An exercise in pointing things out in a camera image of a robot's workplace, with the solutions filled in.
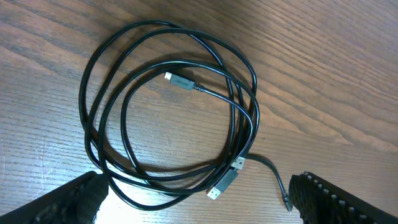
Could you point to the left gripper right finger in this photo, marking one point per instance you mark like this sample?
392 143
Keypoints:
321 202

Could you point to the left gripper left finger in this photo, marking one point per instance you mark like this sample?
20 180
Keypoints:
77 201

